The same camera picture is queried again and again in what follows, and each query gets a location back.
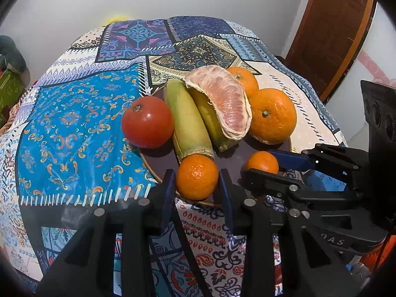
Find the grey plush pillow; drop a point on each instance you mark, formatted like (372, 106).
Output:
(11, 57)

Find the peeled pomelo segment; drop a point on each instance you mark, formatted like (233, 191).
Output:
(227, 97)

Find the green storage box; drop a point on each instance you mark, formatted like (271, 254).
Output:
(11, 90)

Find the small mandarin orange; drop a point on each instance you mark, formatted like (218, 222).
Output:
(197, 177)

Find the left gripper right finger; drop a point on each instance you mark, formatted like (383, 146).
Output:
(282, 246)

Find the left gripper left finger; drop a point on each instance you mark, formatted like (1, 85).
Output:
(85, 266)

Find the brown wooden door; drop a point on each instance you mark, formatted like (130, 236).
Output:
(327, 40)

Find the medium orange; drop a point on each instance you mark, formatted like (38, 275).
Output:
(246, 79)

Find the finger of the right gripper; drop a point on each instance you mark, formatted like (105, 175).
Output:
(337, 217)
(326, 168)

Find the large orange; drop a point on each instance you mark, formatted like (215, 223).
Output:
(274, 117)

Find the yellow-green banana half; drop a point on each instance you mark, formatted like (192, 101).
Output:
(190, 134)

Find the red tomato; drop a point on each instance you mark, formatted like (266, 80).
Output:
(148, 123)

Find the tiny mandarin orange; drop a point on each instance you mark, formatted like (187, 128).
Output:
(263, 161)

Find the dark purple plate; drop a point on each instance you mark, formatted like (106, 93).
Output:
(158, 160)

